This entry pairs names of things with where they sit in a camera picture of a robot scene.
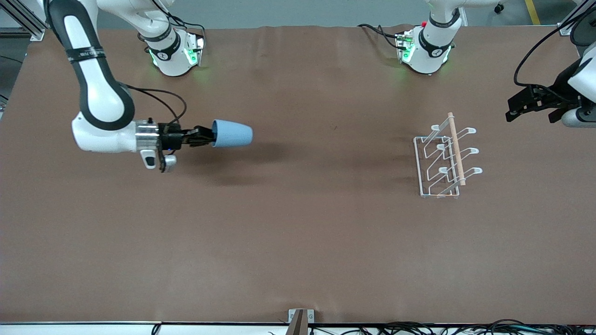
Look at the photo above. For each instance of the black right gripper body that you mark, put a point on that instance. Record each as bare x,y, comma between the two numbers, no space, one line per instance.
171,136

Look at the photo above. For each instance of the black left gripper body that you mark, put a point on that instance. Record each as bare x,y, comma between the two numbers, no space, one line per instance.
557,92

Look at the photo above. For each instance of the blue plastic cup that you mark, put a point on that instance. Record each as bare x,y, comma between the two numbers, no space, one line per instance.
233,134

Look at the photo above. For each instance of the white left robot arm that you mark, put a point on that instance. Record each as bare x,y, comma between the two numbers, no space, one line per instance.
430,51

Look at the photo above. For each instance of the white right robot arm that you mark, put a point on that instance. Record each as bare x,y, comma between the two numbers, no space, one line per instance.
100,97

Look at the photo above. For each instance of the black caster wheel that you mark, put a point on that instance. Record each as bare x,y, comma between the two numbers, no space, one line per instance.
499,8

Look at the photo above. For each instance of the brown table cover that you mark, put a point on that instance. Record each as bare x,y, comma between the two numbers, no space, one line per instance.
298,232

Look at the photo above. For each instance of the aluminium frame profile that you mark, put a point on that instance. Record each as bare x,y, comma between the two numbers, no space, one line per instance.
565,30
23,21

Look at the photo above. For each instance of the grey metal bracket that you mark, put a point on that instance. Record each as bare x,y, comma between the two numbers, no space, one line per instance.
311,316

